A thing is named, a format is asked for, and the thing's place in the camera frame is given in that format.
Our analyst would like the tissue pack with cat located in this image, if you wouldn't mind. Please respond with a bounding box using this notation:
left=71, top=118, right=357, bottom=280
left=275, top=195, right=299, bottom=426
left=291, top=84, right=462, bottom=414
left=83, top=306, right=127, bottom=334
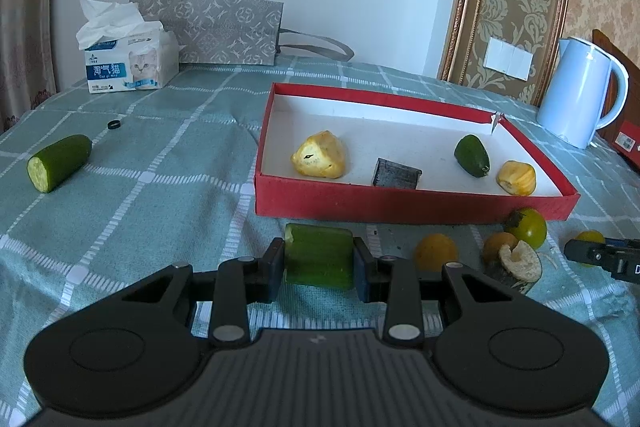
left=76, top=0, right=179, bottom=95

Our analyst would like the white wall switch panel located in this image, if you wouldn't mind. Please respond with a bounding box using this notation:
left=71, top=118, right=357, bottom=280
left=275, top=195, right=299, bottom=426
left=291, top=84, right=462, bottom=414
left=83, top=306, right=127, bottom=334
left=483, top=37, right=534, bottom=82

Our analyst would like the grey patterned paper bag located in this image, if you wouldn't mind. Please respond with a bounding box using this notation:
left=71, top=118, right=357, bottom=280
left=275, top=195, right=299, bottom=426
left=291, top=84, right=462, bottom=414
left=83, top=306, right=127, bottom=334
left=131, top=0, right=355, bottom=65

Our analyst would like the wooden chair back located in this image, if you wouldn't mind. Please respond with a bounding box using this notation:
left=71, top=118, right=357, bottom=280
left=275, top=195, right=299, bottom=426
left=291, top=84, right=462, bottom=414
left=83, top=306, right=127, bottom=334
left=591, top=28, right=640, bottom=144

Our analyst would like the cut green cucumber piece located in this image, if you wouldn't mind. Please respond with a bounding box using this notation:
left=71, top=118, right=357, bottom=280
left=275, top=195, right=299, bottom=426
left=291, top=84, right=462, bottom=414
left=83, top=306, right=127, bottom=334
left=284, top=222, right=354, bottom=291

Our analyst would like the dark green cucumber end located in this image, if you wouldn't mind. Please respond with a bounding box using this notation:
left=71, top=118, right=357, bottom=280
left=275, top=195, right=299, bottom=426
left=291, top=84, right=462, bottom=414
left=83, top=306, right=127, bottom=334
left=454, top=135, right=490, bottom=178

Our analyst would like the green checked tablecloth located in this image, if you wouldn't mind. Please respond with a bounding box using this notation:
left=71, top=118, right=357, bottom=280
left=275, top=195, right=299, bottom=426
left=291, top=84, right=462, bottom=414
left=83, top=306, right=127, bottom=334
left=1, top=57, right=639, bottom=426

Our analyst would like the small yellow fruit chunk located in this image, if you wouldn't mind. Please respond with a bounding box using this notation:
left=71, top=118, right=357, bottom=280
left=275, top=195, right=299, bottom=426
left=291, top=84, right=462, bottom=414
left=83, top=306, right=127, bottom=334
left=496, top=161, right=537, bottom=196

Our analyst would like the dark grey block piece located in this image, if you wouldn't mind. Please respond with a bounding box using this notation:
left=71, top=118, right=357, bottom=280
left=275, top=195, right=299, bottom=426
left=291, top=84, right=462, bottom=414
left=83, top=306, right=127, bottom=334
left=372, top=158, right=422, bottom=190

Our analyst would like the red box lid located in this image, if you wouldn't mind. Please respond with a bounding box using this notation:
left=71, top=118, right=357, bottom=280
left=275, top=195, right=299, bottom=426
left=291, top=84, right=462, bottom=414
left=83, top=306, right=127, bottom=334
left=613, top=121, right=640, bottom=170

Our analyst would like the light blue electric kettle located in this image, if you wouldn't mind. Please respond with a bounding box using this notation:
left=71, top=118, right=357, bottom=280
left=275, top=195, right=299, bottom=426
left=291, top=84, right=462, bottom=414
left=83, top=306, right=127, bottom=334
left=537, top=37, right=629, bottom=149

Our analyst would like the green cucumber piece on cloth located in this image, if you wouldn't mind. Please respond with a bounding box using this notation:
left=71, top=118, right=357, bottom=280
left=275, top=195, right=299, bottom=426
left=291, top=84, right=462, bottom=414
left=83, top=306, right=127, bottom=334
left=27, top=135, right=92, bottom=193

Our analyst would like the dark peeled vegetable piece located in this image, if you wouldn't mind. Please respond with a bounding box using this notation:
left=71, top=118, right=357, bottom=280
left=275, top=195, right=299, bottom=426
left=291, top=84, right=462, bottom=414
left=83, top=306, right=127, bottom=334
left=484, top=241, right=542, bottom=295

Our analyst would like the red shallow cardboard box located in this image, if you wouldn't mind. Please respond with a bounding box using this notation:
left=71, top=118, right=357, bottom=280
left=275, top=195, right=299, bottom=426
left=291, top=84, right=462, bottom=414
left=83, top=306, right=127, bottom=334
left=255, top=84, right=579, bottom=225

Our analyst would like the large yellow fruit chunk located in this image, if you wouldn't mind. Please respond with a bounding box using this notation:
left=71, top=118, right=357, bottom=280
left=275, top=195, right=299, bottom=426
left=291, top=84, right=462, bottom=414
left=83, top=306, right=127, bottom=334
left=291, top=130, right=346, bottom=179

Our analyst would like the beige patterned curtain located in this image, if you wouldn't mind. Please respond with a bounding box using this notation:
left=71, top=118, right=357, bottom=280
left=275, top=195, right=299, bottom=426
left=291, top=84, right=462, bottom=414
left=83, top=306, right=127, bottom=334
left=1, top=0, right=58, bottom=132

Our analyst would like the green tomato with calyx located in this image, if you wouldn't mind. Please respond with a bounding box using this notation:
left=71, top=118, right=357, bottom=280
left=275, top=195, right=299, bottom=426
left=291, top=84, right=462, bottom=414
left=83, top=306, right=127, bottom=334
left=503, top=207, right=547, bottom=249

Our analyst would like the yellow-green tomato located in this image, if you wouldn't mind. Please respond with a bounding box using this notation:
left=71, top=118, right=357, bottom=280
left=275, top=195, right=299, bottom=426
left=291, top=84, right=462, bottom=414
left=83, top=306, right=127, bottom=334
left=567, top=230, right=605, bottom=265

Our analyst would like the small orange round fruit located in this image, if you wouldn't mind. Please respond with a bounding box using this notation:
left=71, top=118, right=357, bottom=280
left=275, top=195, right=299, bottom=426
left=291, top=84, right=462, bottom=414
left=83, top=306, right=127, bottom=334
left=482, top=232, right=518, bottom=265

